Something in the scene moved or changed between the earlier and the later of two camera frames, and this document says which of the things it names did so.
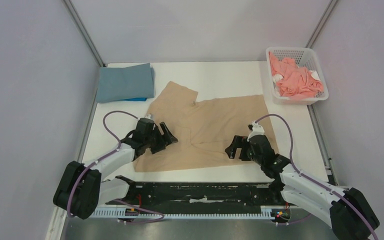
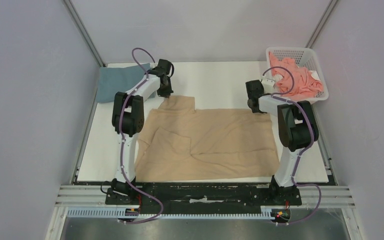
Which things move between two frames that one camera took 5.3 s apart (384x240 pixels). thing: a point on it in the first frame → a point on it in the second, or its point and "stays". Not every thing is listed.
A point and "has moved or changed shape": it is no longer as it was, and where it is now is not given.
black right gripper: (243, 149) → (252, 105)
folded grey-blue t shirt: (116, 83) stays
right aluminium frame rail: (317, 32) stays
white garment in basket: (314, 74) stays
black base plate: (201, 194) stays
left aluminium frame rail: (85, 32) stays
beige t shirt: (203, 131) has moved or changed shape
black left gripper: (167, 138) → (166, 93)
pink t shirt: (297, 82) stays
